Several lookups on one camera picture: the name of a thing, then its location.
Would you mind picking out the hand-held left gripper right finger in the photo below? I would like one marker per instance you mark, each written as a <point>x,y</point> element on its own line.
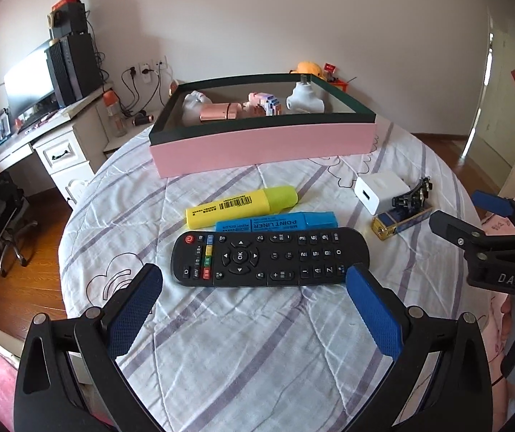
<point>372,312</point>

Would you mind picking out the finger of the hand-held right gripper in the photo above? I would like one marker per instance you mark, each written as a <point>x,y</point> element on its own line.
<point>451,227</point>
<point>491,202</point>

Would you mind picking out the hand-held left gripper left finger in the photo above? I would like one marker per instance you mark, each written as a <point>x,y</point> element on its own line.
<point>133,308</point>

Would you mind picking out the black hair claw clip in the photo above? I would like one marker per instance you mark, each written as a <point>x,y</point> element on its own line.
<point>413,198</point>

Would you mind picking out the white cube charger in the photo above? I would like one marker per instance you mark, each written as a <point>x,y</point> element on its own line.
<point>381,191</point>

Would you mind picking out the black remote control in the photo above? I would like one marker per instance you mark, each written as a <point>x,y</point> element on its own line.
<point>266,258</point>

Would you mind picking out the blue highlighter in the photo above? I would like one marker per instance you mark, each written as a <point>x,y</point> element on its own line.
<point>280,222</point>

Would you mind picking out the yellow highlighter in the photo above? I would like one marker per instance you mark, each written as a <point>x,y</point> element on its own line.
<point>239,204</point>

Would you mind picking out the pink storage box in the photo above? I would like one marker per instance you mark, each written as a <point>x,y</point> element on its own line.
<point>262,148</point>

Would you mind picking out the white figure toy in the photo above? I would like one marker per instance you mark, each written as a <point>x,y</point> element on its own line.
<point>193,108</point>

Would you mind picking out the rose gold cylinder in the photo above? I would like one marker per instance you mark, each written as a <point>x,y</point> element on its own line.
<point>219,112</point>

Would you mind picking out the pink block figure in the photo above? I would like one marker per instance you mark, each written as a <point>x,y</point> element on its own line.
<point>264,104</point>

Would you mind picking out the white door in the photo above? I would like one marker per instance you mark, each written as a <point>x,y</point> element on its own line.
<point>505,112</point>

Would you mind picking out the black office chair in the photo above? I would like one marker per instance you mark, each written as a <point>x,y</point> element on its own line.
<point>1,220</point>

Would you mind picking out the white desk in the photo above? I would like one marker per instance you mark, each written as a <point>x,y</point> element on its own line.
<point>64,153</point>

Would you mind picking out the red toy box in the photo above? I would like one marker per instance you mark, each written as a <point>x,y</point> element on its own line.
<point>341,86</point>

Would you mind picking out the black cylindrical device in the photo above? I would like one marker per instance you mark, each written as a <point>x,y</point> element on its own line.
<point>144,118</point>

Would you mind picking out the orange cap water bottle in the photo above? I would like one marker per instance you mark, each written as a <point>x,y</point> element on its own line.
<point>115,117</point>

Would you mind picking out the yellow octopus plush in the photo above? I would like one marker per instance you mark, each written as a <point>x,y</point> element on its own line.
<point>307,68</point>

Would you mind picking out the black computer tower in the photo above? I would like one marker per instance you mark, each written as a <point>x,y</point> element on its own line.
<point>75,69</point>

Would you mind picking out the black computer monitor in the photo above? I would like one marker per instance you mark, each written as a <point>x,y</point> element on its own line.
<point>28,81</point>

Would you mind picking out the black box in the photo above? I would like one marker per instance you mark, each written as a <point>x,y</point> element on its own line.
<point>68,20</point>

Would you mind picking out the white wall sockets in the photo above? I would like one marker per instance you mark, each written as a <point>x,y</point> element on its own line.
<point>151,69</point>

